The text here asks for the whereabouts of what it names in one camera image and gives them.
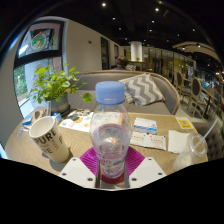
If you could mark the clear plastic cup with straw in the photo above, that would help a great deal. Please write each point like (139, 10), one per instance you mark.
(186, 156)

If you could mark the grey chevron cushion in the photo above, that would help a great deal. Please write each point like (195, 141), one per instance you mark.
(143, 88)

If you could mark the white printed leaflet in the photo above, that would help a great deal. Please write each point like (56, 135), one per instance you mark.
(150, 140)

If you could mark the person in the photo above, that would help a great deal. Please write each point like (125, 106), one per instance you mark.
(121, 63)

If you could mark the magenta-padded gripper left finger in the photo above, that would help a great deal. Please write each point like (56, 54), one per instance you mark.
(77, 171)

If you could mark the ceiling spot lights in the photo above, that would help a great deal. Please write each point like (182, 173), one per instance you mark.
(103, 4)

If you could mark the group of dining chairs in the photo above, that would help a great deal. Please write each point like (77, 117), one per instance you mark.
(196, 88)

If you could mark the white paper napkin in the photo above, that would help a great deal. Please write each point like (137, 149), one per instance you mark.
(178, 141)

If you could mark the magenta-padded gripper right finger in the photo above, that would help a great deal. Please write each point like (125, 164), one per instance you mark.
(146, 171)

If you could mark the white mug with black print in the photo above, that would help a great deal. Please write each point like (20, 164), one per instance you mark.
(50, 140)

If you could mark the colourful printed brochure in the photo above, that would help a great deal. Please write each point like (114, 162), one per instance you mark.
(78, 120)

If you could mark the brown kraft notebook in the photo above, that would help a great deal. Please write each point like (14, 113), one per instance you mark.
(39, 114)

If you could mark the yellow code card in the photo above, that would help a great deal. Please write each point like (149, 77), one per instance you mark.
(184, 123)

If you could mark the green potted plant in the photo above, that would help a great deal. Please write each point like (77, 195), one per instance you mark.
(55, 85)

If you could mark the curved grey sofa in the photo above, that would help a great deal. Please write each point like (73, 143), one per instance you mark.
(100, 78)

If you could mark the clear blue-capped water bottle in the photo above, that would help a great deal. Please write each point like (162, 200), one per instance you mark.
(110, 136)

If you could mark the grey tufted chair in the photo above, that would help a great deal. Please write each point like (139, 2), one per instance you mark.
(211, 133)

